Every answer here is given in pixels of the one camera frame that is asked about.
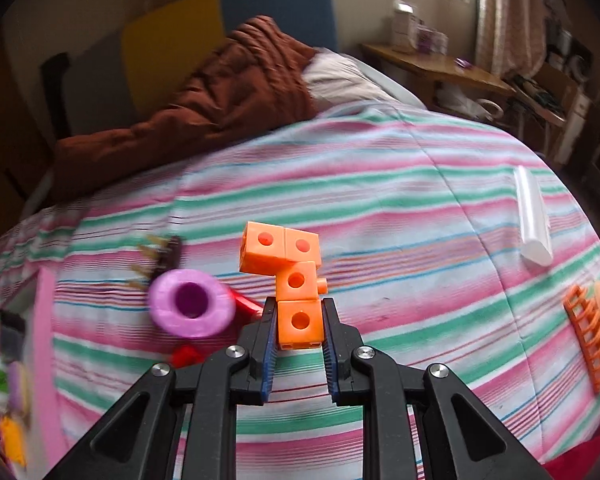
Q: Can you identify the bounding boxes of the purple carton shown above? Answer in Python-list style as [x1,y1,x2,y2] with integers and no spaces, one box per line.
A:
[415,27,448,55]

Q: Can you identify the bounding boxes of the wooden bedside table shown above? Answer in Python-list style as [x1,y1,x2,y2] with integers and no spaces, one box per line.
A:
[362,42,516,111]

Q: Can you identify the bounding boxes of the red cloth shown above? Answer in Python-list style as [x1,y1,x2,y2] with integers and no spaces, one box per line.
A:
[540,435,600,480]

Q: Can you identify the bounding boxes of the brown comb toy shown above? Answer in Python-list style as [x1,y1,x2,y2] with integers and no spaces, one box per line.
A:
[130,234,183,291]

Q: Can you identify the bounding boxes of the white cable loop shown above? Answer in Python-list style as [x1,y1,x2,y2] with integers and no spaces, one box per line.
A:
[472,97,503,121]

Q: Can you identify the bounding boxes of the pink cardboard tray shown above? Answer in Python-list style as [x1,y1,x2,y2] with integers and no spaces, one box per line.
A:
[0,267,68,480]

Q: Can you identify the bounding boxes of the white plastic tube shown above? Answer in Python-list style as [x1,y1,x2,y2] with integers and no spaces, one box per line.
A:
[512,165,555,267]

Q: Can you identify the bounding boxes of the orange toy fence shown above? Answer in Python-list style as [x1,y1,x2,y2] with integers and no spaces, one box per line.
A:
[562,284,600,395]

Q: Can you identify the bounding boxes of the orange cube blocks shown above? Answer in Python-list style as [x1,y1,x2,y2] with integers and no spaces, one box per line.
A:
[238,221,329,351]

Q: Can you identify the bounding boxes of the beige patterned curtain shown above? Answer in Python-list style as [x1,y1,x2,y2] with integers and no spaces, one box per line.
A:
[475,0,551,78]

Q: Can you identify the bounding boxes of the grey yellow blue headboard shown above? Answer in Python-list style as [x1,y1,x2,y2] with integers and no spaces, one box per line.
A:
[62,0,338,136]

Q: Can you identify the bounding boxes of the red plastic stick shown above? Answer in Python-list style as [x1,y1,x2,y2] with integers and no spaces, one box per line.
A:
[227,287,263,318]

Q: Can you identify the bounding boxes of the pale pillow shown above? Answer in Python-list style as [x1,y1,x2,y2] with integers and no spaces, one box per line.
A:
[302,50,396,111]

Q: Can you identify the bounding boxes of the brown quilt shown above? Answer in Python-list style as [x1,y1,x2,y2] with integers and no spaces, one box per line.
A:
[50,16,318,201]

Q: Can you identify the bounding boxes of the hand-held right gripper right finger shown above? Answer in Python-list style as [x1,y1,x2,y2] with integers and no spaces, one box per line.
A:
[320,297,556,480]

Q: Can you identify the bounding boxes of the white carton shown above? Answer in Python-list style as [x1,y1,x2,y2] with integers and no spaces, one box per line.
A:
[392,0,421,53]

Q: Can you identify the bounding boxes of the wooden wardrobe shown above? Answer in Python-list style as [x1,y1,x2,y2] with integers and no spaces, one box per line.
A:
[0,25,56,256]

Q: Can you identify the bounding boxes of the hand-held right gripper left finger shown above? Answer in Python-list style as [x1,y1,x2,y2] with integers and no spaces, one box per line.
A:
[42,297,281,480]

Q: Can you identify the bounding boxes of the cluttered wooden side cabinet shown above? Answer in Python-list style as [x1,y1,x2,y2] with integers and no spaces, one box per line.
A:
[510,35,600,176]

